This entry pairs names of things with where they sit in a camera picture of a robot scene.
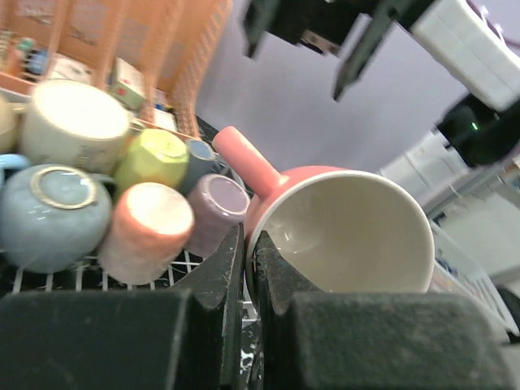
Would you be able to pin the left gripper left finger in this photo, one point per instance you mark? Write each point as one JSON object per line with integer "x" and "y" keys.
{"x": 72, "y": 332}

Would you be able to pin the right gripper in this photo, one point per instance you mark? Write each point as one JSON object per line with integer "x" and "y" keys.
{"x": 329, "y": 23}

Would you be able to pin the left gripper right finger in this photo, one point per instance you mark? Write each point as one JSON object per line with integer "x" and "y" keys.
{"x": 312, "y": 339}

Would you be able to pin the pink mug white inside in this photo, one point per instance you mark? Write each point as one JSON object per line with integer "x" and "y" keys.
{"x": 346, "y": 231}

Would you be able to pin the purple mug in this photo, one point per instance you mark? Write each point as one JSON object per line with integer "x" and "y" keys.
{"x": 218, "y": 204}

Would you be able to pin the small grey-blue cup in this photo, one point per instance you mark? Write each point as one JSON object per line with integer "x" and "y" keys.
{"x": 201, "y": 159}

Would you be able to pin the grey mug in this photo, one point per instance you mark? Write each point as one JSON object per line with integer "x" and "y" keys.
{"x": 52, "y": 216}

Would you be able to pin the yellow-green mug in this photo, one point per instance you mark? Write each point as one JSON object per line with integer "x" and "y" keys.
{"x": 156, "y": 156}

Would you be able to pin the light blue mug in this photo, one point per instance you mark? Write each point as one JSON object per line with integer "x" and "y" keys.
{"x": 12, "y": 162}

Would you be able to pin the beige round mug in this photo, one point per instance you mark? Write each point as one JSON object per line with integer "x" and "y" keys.
{"x": 10, "y": 113}

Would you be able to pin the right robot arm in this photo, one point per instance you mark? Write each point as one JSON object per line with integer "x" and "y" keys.
{"x": 483, "y": 127}

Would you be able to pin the peach desk organizer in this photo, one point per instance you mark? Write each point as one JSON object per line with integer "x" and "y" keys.
{"x": 170, "y": 42}

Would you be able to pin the white wire dish rack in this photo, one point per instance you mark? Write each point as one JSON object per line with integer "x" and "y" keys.
{"x": 53, "y": 216}

